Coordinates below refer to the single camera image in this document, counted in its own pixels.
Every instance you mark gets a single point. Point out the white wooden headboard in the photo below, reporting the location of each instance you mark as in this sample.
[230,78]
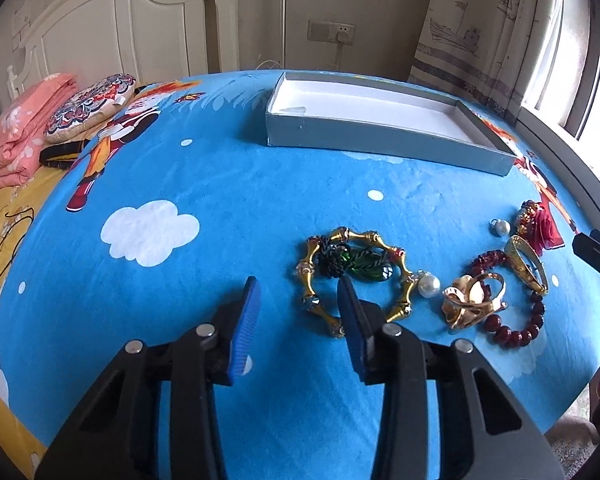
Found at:
[152,40]

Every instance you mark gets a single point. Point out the folded pink blanket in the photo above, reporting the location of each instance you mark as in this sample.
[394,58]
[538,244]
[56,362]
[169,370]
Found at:
[23,124]

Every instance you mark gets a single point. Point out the red fabric rose flower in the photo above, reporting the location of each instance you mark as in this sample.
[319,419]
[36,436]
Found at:
[536,226]

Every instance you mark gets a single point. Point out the blue cartoon bed sheet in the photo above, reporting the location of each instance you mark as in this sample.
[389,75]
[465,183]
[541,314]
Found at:
[173,227]

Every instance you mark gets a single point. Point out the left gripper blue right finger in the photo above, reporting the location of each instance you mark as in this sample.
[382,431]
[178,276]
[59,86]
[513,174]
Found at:
[361,320]

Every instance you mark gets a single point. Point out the wall power socket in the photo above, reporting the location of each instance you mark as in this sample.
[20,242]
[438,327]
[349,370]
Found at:
[331,32]

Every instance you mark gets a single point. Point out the round patterned cushion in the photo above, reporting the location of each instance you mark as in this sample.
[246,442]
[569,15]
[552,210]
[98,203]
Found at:
[89,107]

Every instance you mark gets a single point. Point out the printed ship curtain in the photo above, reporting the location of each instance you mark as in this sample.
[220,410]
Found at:
[483,51]

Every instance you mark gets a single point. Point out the large white pearl earring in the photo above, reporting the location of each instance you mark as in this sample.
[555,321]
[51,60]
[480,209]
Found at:
[428,285]

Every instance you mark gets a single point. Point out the metal rod against wall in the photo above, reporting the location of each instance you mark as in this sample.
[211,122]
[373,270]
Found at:
[283,33]

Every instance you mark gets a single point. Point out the grey shallow cardboard box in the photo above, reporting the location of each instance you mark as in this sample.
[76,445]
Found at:
[352,113]

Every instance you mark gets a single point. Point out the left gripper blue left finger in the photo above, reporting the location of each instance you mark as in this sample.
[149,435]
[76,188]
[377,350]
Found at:
[235,324]

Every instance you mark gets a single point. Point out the gold bangle watch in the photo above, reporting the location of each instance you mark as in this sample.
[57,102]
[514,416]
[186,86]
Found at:
[526,264]

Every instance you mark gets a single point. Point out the black green glass brooch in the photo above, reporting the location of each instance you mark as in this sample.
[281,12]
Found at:
[334,259]

